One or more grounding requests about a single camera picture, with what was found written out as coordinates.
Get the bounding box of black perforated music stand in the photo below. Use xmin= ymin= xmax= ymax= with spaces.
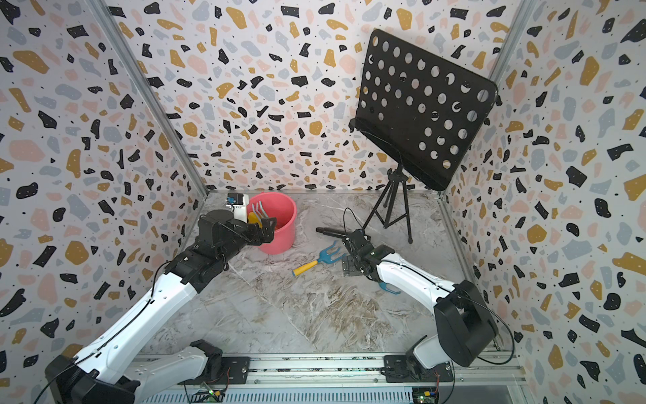
xmin=349 ymin=30 xmax=498 ymax=227

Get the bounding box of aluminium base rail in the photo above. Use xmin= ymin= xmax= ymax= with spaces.
xmin=133 ymin=349 xmax=534 ymax=403

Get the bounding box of green circuit board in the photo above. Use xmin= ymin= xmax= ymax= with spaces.
xmin=411 ymin=387 xmax=439 ymax=404
xmin=184 ymin=386 xmax=225 ymax=403

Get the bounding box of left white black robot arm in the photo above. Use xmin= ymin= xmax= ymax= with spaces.
xmin=45 ymin=210 xmax=277 ymax=403

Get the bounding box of yellow shovel yellow handle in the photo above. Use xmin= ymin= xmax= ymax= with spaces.
xmin=247 ymin=212 xmax=262 ymax=227

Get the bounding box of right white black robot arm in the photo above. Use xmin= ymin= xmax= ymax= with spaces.
xmin=343 ymin=230 xmax=499 ymax=382

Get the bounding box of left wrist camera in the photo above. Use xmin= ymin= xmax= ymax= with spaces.
xmin=226 ymin=192 xmax=250 ymax=222

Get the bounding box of right green circuit board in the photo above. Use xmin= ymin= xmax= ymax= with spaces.
xmin=411 ymin=387 xmax=439 ymax=404

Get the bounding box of left green circuit board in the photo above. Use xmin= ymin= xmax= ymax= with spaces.
xmin=184 ymin=386 xmax=225 ymax=403

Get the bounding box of pink plastic bucket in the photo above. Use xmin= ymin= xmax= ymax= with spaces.
xmin=247 ymin=192 xmax=298 ymax=255

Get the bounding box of blue rake yellow handle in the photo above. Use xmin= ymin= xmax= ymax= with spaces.
xmin=292 ymin=242 xmax=346 ymax=276

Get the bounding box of light blue fork white handle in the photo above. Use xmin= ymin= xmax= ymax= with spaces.
xmin=252 ymin=201 xmax=269 ymax=219

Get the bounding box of black microphone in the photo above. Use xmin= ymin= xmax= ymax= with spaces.
xmin=316 ymin=227 xmax=348 ymax=239

